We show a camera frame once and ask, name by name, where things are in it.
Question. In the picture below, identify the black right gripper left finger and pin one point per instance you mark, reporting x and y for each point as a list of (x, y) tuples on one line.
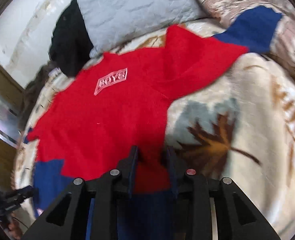
[(87, 209)]

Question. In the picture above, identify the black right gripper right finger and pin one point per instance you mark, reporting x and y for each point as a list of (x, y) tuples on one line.
[(198, 200)]

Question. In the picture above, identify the red and blue knit sweater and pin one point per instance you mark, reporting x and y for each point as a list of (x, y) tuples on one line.
[(123, 101)]

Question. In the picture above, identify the black garment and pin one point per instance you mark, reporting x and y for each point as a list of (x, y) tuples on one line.
[(70, 43)]

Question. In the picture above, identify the light grey quilted pillow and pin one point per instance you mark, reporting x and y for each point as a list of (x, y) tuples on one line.
[(109, 23)]

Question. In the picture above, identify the beige striped floral pillow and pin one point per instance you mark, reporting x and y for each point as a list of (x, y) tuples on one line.
[(259, 25)]

